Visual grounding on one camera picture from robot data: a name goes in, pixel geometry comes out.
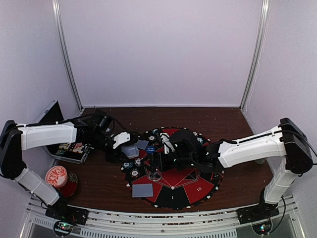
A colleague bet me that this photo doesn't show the card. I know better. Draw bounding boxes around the card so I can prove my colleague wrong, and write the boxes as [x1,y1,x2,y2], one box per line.
[136,140,149,150]
[132,183,154,198]

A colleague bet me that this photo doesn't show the aluminium frame post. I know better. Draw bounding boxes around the aluminium frame post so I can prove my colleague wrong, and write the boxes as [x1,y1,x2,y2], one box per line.
[239,0,271,112]
[52,0,83,111]

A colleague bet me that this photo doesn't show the dark red round lid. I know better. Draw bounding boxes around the dark red round lid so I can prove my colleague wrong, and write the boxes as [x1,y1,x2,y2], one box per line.
[59,171,78,198]

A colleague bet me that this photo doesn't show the front aluminium rail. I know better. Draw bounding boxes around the front aluminium rail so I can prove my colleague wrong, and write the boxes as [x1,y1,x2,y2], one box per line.
[18,194,307,238]

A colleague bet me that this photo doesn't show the blue playing card deck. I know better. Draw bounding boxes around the blue playing card deck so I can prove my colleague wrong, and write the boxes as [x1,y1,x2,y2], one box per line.
[121,145,139,159]

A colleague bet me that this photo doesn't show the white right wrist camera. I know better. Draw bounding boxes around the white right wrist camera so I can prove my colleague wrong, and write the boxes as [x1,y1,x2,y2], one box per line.
[160,132,175,154]

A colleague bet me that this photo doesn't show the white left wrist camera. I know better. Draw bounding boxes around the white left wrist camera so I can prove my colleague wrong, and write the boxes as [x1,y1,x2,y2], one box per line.
[111,132,130,149]

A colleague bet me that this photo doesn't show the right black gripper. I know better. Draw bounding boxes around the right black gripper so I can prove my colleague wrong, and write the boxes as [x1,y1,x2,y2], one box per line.
[141,151,196,173]

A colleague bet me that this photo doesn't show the triangular all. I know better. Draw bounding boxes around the triangular all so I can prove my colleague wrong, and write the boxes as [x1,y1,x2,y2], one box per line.
[211,172,223,180]

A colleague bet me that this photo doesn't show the patterned paper cup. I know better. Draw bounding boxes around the patterned paper cup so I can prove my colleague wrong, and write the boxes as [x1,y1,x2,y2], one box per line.
[254,159,265,165]

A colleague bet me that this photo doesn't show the left aluminium frame post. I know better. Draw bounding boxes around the left aluminium frame post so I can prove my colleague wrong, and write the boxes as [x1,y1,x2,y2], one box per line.
[52,0,83,111]

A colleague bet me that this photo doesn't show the round red black poker mat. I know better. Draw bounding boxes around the round red black poker mat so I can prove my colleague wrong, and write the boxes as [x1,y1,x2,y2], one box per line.
[121,127,223,210]

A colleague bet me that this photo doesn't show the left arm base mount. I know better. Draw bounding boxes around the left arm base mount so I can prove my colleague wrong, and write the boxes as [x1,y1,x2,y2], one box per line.
[44,197,89,225]

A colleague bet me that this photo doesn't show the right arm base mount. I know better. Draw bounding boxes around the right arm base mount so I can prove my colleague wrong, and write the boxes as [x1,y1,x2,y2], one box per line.
[237,206,279,225]

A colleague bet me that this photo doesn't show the white chips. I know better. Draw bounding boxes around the white chips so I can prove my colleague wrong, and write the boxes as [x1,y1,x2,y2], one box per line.
[134,159,142,167]

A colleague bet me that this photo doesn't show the black gold card box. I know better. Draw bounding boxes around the black gold card box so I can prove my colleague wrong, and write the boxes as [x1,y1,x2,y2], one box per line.
[58,143,73,151]

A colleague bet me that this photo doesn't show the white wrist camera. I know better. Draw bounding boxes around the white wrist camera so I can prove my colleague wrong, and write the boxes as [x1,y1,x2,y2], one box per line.
[160,132,175,154]
[111,132,130,149]

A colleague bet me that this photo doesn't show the red floral round tin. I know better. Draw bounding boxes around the red floral round tin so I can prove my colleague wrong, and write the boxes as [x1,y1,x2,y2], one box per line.
[45,166,68,189]

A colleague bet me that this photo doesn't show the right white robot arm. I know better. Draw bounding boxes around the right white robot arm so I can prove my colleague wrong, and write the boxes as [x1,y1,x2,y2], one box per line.
[150,118,314,219]

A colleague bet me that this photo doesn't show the aluminium poker case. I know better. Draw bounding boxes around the aluminium poker case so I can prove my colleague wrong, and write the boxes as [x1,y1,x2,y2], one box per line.
[36,100,92,164]

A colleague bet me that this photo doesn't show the blue small blind button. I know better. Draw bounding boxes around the blue small blind button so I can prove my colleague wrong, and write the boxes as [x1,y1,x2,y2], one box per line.
[145,146,156,154]

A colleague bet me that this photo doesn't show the right aluminium frame post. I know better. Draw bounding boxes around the right aluminium frame post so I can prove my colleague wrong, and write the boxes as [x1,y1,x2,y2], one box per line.
[239,0,271,112]

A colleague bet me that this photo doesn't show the red gold card box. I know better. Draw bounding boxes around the red gold card box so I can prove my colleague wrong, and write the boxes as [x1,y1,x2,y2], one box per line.
[72,143,84,154]

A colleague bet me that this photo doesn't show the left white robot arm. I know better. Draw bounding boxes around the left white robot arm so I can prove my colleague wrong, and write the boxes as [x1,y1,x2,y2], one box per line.
[0,110,140,220]

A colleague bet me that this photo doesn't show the red black chips seat three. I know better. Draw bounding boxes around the red black chips seat three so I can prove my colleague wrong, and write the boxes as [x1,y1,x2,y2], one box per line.
[130,169,140,178]

